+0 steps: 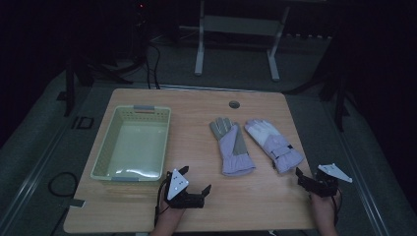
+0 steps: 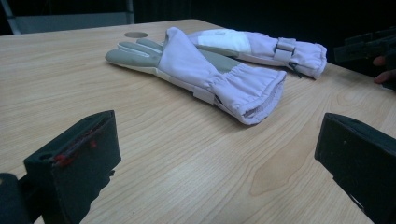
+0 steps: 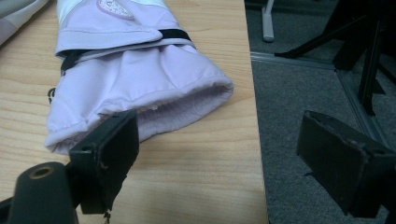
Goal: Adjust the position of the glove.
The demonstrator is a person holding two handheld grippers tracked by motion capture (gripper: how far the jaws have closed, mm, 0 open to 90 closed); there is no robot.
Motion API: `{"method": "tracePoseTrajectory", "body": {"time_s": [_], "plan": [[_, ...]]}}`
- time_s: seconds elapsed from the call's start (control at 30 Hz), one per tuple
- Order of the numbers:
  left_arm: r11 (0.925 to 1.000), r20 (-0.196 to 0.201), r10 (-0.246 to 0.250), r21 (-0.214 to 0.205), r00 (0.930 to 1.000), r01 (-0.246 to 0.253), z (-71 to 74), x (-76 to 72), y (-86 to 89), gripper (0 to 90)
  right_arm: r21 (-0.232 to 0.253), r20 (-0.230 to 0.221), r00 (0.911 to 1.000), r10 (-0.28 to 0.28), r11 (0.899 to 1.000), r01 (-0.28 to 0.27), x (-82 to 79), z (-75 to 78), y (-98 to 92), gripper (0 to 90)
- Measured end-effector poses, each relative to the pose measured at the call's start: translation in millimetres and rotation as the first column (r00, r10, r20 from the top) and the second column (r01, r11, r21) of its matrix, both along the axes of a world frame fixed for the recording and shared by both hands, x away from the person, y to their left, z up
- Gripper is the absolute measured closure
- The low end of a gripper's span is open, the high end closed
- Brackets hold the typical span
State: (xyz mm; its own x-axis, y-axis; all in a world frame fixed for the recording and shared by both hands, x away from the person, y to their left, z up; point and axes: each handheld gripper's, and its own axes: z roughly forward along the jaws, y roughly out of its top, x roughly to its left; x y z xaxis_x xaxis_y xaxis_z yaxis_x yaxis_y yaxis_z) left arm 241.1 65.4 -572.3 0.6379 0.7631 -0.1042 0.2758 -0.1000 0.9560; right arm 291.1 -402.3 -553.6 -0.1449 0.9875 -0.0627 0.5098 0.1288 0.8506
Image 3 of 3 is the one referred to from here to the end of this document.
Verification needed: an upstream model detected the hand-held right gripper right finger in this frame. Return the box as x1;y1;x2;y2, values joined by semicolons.
295;109;396;218

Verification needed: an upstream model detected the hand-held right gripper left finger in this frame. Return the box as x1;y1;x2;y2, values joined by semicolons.
66;108;140;217

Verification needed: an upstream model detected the lilac and white ski glove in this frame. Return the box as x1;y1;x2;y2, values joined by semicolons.
44;0;235;156

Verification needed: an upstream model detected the black tripod stand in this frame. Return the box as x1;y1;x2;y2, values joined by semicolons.
274;0;396;117

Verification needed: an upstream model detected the metal floor rail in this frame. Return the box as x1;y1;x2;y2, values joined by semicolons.
250;50;394;150

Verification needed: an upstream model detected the white metal table frame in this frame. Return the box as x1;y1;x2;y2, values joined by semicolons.
261;0;276;44

